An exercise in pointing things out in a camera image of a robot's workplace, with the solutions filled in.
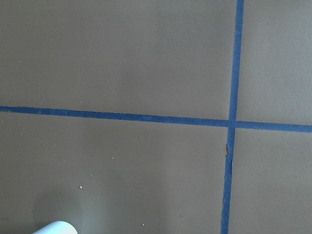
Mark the light blue cup near toaster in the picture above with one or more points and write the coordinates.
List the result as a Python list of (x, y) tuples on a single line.
[(57, 227)]

